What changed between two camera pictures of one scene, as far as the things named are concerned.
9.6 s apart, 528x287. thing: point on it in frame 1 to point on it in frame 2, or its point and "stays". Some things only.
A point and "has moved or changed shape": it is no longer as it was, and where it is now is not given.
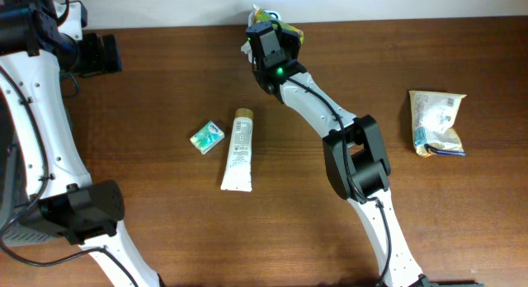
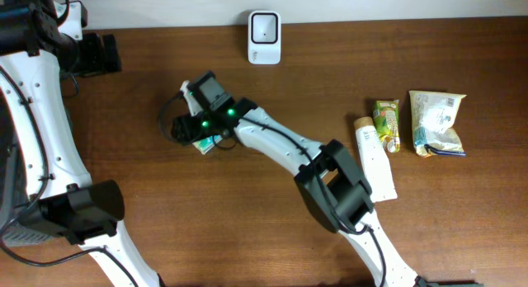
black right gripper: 291,44 to 186,127
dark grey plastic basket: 30,229 stays
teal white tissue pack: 207,137 stays
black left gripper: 101,62 stays
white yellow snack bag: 432,116 stays
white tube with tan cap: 238,175 has moved or changed shape
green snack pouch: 261,16 to 385,115
